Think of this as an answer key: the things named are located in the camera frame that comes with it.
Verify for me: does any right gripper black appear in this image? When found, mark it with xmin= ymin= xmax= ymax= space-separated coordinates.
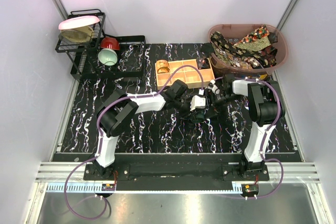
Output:
xmin=202 ymin=89 xmax=239 ymax=120

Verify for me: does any dark green fern tie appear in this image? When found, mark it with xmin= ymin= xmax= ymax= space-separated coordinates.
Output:
xmin=190 ymin=108 xmax=218 ymax=123

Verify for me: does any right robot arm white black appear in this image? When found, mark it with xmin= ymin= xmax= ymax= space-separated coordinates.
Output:
xmin=207 ymin=74 xmax=286 ymax=180

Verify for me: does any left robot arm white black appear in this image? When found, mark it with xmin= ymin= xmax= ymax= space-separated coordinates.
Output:
xmin=93 ymin=80 xmax=190 ymax=180

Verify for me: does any pile of patterned ties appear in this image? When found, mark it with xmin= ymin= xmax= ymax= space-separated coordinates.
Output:
xmin=210 ymin=25 xmax=278 ymax=70

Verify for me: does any wooden compartment box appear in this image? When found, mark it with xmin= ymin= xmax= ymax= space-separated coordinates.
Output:
xmin=155 ymin=59 xmax=215 ymax=90

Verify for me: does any rolled dark patterned tie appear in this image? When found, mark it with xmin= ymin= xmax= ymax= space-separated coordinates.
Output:
xmin=196 ymin=58 xmax=210 ymax=70

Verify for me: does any rolled orange tie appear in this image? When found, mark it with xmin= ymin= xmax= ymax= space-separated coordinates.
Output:
xmin=156 ymin=60 xmax=170 ymax=74

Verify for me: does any blue yellow small box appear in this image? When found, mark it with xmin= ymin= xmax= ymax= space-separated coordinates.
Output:
xmin=247 ymin=74 xmax=269 ymax=81

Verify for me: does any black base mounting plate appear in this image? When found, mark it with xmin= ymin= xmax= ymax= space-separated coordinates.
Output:
xmin=83 ymin=153 xmax=269 ymax=182

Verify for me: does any brown plastic basket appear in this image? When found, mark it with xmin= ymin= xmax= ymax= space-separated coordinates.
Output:
xmin=208 ymin=24 xmax=289 ymax=76

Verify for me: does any light green bowl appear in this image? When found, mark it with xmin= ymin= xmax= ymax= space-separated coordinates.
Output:
xmin=98 ymin=48 xmax=118 ymax=66

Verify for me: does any red bowl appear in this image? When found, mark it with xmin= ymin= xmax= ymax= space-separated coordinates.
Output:
xmin=100 ymin=37 xmax=120 ymax=50

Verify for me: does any beige plate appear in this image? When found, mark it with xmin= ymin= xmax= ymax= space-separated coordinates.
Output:
xmin=58 ymin=26 xmax=94 ymax=43

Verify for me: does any pink plate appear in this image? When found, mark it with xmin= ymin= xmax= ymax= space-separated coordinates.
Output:
xmin=58 ymin=15 xmax=100 ymax=30

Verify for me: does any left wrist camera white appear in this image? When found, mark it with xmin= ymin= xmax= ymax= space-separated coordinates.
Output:
xmin=190 ymin=95 xmax=206 ymax=111

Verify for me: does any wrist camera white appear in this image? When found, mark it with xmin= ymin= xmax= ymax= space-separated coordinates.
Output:
xmin=190 ymin=95 xmax=206 ymax=111
xmin=207 ymin=79 xmax=220 ymax=94

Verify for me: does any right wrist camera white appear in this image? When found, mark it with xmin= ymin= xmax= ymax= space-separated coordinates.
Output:
xmin=207 ymin=79 xmax=220 ymax=94

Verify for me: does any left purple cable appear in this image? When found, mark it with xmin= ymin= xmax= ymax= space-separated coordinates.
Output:
xmin=64 ymin=65 xmax=205 ymax=221

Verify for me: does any purple cable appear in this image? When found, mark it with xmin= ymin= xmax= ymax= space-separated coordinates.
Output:
xmin=64 ymin=65 xmax=205 ymax=221
xmin=214 ymin=76 xmax=286 ymax=199

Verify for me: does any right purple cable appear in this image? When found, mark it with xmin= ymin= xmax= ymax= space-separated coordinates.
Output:
xmin=214 ymin=76 xmax=286 ymax=199

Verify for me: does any black wire dish rack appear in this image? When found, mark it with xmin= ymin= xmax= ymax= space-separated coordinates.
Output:
xmin=55 ymin=9 xmax=146 ymax=81

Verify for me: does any aluminium rail frame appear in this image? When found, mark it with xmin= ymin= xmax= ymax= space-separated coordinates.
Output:
xmin=35 ymin=162 xmax=320 ymax=195

